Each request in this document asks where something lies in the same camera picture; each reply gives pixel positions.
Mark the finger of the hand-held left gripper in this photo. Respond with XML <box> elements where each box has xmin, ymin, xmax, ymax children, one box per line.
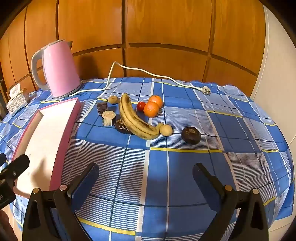
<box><xmin>0</xmin><ymin>154</ymin><xmax>30</xmax><ymax>183</ymax></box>

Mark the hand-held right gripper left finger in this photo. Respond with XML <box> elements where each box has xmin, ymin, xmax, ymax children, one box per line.
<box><xmin>22</xmin><ymin>162</ymin><xmax>100</xmax><ymax>241</ymax></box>

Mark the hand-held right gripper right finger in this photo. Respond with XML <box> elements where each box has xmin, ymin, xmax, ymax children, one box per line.
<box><xmin>192</xmin><ymin>163</ymin><xmax>269</xmax><ymax>241</ymax></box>

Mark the pink box with white inside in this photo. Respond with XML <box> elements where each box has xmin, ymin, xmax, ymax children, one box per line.
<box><xmin>11</xmin><ymin>97</ymin><xmax>82</xmax><ymax>198</ymax></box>

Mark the dark purple round fruit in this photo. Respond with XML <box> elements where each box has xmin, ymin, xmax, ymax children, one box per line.
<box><xmin>181</xmin><ymin>126</ymin><xmax>201</xmax><ymax>145</ymax></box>

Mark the dark round snack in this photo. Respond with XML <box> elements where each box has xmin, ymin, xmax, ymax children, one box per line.
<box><xmin>114</xmin><ymin>117</ymin><xmax>134</xmax><ymax>134</ymax></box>

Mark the brown-capped toy mushroom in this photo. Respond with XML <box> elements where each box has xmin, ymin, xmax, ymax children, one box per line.
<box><xmin>102</xmin><ymin>110</ymin><xmax>116</xmax><ymax>127</ymax></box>

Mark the dark chocolate piece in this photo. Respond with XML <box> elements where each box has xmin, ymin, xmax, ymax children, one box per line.
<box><xmin>96</xmin><ymin>101</ymin><xmax>109</xmax><ymax>115</ymax></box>

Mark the spotted yellow banana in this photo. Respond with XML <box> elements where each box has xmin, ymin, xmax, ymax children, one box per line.
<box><xmin>119</xmin><ymin>93</ymin><xmax>163</xmax><ymax>140</ymax></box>

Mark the orange with long stem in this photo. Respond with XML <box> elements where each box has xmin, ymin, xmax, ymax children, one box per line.
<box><xmin>148</xmin><ymin>95</ymin><xmax>163</xmax><ymax>109</ymax></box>

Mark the blue plaid tablecloth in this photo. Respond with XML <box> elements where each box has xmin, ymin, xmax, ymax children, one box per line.
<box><xmin>0</xmin><ymin>77</ymin><xmax>292</xmax><ymax>241</ymax></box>

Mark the silver ornate tissue box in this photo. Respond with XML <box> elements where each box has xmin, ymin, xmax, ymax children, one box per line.
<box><xmin>6</xmin><ymin>93</ymin><xmax>30</xmax><ymax>114</ymax></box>

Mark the white tissue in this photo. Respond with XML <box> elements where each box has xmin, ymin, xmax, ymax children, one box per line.
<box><xmin>9</xmin><ymin>84</ymin><xmax>23</xmax><ymax>96</ymax></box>

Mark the pink electric kettle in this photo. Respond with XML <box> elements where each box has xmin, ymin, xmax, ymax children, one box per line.
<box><xmin>31</xmin><ymin>39</ymin><xmax>82</xmax><ymax>99</ymax></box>

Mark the white power cable with plug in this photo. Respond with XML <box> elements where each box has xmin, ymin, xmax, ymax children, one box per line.
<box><xmin>68</xmin><ymin>61</ymin><xmax>212</xmax><ymax>96</ymax></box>

